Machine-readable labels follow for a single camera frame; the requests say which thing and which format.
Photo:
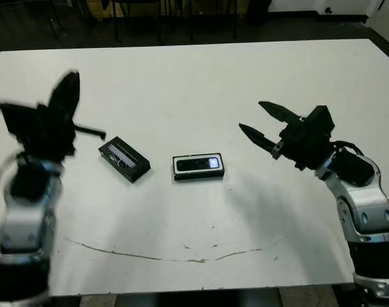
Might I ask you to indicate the black trash bin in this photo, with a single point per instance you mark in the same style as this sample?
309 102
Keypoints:
260 12

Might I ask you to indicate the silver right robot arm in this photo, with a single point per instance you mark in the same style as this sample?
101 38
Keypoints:
367 204

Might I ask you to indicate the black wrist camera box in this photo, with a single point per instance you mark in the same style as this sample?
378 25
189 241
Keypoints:
18 120
320 120

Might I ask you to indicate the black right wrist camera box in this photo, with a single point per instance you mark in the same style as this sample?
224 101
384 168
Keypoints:
320 120

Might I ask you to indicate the black mesh chair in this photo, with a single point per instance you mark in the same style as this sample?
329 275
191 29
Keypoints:
137 1
213 1

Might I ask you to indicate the black camera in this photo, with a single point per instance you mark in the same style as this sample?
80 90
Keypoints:
194 164

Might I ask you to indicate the black box lid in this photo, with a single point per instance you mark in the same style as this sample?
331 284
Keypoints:
133 172

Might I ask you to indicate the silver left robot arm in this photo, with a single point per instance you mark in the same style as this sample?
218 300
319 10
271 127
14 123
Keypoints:
25 220

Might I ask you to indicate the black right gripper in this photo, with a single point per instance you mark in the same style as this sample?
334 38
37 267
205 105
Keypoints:
304 147

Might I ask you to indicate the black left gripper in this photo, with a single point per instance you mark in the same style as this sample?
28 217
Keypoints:
50 137

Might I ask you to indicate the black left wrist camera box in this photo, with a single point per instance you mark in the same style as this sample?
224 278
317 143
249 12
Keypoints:
18 120

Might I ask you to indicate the black box base white insert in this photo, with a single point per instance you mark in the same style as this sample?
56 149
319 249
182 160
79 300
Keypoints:
197 176

